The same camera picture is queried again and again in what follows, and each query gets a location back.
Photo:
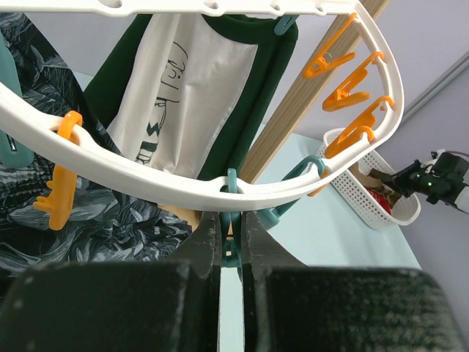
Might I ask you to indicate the wooden clothes rack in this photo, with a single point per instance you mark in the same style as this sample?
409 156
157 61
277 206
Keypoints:
300 97

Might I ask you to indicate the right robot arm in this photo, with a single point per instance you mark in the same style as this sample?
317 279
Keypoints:
441 179

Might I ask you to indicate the dark leaf-print shorts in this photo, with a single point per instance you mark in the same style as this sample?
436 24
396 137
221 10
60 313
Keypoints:
104 225

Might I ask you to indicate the white perforated plastic basket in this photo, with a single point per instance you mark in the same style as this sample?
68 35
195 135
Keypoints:
377 207

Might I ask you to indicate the orange clothespin on rim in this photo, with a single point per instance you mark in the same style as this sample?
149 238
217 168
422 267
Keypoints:
362 124

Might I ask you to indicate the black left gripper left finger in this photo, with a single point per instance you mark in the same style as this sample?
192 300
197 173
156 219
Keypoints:
168 305

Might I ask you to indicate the red patterned sock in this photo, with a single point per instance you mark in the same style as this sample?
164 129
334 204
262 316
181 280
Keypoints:
379 194

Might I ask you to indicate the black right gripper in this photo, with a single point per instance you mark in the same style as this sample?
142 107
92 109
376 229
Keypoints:
408 181

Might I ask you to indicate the brown striped sock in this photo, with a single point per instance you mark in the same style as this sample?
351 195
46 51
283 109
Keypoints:
377 183

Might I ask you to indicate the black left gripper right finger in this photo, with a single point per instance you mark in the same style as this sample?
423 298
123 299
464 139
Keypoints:
290 306

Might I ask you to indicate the orange plastic clothespin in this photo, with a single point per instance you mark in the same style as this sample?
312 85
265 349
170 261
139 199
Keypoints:
59 203

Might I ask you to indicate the teal plastic clothespin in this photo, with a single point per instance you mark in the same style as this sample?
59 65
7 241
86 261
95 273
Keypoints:
230 230

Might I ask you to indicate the green and white t-shirt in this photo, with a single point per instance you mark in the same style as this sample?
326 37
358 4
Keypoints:
186 93

